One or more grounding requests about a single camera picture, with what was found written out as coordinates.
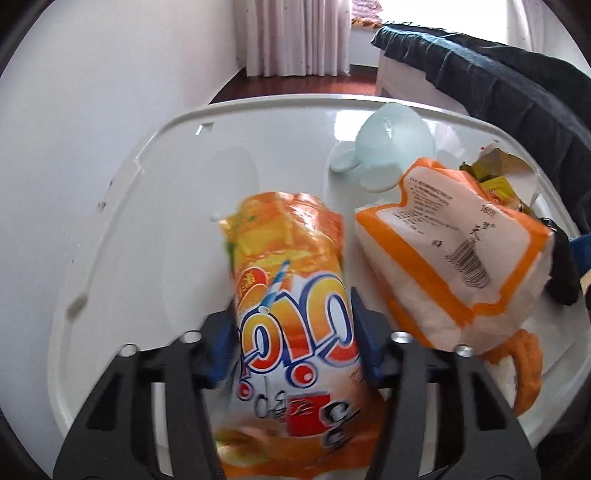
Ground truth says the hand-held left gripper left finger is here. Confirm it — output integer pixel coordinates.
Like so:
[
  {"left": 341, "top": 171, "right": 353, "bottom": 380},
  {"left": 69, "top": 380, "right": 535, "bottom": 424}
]
[{"left": 53, "top": 310, "right": 241, "bottom": 480}]

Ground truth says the light blue plastic cup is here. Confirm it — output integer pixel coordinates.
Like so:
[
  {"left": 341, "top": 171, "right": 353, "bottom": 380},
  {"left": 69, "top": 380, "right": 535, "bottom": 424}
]
[{"left": 328, "top": 102, "right": 437, "bottom": 192}]

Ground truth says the orange white tissue pack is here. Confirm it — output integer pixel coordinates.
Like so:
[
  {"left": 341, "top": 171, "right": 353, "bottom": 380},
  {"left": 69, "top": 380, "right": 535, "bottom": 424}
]
[{"left": 355, "top": 157, "right": 555, "bottom": 349}]

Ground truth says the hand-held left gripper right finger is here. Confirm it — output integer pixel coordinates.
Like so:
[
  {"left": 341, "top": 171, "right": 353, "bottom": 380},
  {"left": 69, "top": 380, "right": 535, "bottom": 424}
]
[{"left": 348, "top": 286, "right": 541, "bottom": 480}]

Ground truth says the yellow crumpled wrapper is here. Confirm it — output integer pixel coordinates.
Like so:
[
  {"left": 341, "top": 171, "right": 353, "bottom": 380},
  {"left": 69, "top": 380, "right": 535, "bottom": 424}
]
[{"left": 478, "top": 175, "right": 539, "bottom": 217}]

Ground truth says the orange snack bag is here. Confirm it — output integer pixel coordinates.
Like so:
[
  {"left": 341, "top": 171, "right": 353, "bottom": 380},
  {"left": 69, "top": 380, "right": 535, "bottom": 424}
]
[{"left": 217, "top": 191, "right": 398, "bottom": 480}]

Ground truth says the white plastic box lid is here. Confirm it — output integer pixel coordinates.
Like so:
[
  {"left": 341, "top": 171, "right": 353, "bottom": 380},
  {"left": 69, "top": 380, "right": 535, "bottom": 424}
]
[{"left": 46, "top": 95, "right": 589, "bottom": 444}]

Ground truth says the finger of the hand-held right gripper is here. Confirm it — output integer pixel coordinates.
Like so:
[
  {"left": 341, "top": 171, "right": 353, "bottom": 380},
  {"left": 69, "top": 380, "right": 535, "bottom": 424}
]
[{"left": 545, "top": 222, "right": 581, "bottom": 306}]

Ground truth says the pink white curtain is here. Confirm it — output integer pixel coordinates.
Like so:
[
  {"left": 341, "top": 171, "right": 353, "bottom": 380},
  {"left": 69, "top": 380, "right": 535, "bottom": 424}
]
[{"left": 233, "top": 0, "right": 354, "bottom": 77}]

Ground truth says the white bed frame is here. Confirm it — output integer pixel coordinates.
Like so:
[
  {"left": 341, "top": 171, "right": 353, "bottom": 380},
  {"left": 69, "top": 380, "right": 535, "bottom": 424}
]
[{"left": 375, "top": 55, "right": 467, "bottom": 116}]

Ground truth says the folded patterned bedding pile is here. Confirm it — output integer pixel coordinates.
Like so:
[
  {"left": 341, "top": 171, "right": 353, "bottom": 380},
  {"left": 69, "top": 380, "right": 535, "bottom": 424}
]
[{"left": 351, "top": 0, "right": 384, "bottom": 28}]

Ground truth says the green crumpled wrapper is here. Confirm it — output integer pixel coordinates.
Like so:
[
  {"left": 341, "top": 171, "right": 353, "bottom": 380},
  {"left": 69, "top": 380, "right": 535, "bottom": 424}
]
[{"left": 459, "top": 147, "right": 536, "bottom": 180}]

